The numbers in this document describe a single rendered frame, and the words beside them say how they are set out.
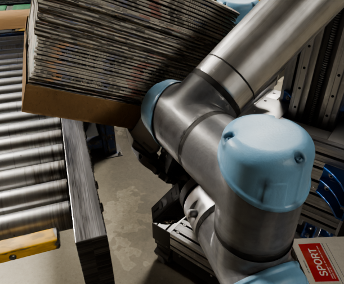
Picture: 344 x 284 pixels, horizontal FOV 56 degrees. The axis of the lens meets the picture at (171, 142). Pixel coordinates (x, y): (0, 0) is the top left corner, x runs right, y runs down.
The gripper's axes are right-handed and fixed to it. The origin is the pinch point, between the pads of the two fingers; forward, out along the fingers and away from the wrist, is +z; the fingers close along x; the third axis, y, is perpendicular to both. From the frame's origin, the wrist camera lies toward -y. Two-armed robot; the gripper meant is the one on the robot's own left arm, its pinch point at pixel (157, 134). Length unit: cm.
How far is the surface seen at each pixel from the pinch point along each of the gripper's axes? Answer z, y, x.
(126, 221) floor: 65, -83, -33
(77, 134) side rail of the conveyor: 20.1, -13.4, 9.2
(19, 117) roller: 34.8, -18.7, 21.5
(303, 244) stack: -25.0, -1.4, -15.3
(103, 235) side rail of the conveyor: -11.6, -13.2, 8.6
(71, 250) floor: 56, -92, -8
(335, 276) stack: -30.7, -1.0, -15.6
